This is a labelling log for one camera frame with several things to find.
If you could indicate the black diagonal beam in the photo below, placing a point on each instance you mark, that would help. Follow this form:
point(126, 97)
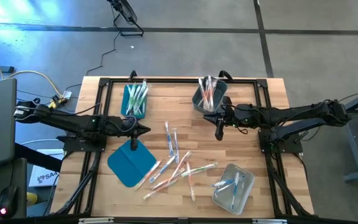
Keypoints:
point(39, 158)

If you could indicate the silver aluminium bracket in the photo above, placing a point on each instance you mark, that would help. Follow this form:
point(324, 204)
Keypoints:
point(269, 221)
point(95, 221)

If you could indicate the small yellow object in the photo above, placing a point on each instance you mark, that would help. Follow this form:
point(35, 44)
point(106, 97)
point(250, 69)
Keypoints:
point(32, 199)

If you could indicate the white cardboard box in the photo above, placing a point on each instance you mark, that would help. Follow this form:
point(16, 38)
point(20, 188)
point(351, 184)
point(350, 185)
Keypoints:
point(42, 179)

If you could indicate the black table clamp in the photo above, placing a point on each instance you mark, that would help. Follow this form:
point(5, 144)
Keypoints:
point(225, 74)
point(132, 74)

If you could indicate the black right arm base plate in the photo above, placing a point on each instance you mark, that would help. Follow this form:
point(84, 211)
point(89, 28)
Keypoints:
point(292, 147)

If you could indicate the dark grey desk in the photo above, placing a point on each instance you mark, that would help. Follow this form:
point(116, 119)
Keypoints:
point(17, 174)

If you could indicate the dark grey plastic bin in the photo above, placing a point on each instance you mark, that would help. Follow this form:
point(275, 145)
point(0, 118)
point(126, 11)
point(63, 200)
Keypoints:
point(221, 93)

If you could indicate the teal plastic lid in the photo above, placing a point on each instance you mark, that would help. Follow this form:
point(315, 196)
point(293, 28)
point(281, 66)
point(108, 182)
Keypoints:
point(126, 168)

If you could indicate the green toothbrush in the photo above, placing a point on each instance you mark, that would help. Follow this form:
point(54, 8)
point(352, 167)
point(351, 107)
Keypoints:
point(143, 108)
point(132, 99)
point(139, 96)
point(129, 96)
point(135, 98)
point(199, 169)
point(145, 96)
point(142, 91)

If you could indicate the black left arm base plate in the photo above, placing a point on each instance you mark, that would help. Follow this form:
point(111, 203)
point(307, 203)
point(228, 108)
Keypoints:
point(82, 149)

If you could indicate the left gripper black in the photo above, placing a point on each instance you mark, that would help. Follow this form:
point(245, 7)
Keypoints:
point(129, 127)

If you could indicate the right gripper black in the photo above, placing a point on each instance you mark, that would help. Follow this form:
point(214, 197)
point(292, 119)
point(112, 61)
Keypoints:
point(238, 116)

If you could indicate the teal plastic bin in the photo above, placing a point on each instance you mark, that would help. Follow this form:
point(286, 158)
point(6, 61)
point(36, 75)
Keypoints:
point(124, 105)

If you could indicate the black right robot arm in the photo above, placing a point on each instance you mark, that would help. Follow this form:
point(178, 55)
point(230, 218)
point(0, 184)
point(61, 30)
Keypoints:
point(297, 115)

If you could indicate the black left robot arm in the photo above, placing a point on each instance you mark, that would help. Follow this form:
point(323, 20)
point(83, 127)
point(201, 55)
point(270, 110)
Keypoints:
point(73, 123)

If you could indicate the black computer mouse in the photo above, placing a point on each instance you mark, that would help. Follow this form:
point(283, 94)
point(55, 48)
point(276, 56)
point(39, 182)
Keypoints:
point(7, 202)

